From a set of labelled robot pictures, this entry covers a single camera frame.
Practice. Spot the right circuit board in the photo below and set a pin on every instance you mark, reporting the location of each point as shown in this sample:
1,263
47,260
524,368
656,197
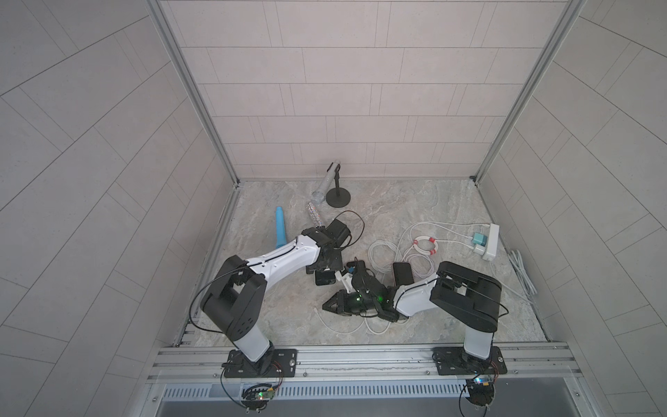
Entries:
481,390

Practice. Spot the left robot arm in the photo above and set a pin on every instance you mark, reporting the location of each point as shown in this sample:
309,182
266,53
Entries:
233,301

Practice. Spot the black phone pink case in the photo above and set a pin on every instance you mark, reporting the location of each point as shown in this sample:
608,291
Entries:
403,274
356,268

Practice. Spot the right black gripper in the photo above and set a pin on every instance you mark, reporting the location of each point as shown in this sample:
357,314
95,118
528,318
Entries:
340,304

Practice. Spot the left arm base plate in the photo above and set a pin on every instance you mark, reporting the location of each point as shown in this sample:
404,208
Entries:
275,363

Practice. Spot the left circuit board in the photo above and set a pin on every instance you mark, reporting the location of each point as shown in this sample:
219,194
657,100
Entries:
257,397

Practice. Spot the circuit board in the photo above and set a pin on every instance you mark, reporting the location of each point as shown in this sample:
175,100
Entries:
481,390
257,397

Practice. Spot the teal charger plug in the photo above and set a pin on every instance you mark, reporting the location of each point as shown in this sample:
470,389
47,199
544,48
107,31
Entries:
479,239

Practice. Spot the blue cylindrical tube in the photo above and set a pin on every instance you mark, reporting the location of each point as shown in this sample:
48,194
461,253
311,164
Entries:
280,228

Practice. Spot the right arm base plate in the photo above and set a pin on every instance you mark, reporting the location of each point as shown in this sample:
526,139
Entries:
469,360

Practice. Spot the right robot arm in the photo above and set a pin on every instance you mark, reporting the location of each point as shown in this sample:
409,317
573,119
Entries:
469,296

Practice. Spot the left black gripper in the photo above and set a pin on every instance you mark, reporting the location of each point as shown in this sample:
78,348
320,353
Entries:
325,276

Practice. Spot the glittery clear tube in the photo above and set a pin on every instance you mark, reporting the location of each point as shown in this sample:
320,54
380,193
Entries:
315,215

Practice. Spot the black round base stand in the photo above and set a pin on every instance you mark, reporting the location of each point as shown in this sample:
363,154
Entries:
338,197

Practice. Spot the aluminium mounting rail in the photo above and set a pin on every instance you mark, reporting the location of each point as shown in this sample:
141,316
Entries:
371,363

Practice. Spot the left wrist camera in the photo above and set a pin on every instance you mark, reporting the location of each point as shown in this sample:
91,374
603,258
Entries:
339,233

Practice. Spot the white power strip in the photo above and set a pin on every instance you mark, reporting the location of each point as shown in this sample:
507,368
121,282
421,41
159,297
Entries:
492,243

